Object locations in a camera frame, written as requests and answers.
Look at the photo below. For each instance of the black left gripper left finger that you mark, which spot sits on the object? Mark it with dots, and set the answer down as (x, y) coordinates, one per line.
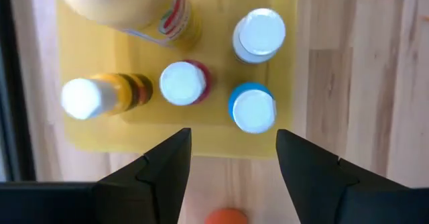
(161, 183)

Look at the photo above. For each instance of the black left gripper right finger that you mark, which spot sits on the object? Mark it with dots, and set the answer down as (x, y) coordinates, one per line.
(318, 183)

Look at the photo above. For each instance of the small light blue paint bottle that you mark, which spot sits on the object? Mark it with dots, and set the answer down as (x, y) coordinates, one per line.
(253, 110)

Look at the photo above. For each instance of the small red paint bottle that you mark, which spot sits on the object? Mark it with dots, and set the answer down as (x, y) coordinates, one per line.
(184, 83)

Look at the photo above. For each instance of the small yellow paint bottle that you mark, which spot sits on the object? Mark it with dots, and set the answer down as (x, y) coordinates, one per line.
(100, 96)

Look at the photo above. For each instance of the small white paint bottle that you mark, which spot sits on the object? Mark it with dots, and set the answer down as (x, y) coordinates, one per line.
(259, 36)

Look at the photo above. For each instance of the large yellow paint bottle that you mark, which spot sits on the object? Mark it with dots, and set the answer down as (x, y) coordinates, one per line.
(117, 6)

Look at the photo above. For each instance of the translucent yellow plastic tray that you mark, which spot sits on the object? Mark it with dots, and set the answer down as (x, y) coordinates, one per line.
(218, 140)

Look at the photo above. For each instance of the red plastic cup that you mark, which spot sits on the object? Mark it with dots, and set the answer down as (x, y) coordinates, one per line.
(226, 217)

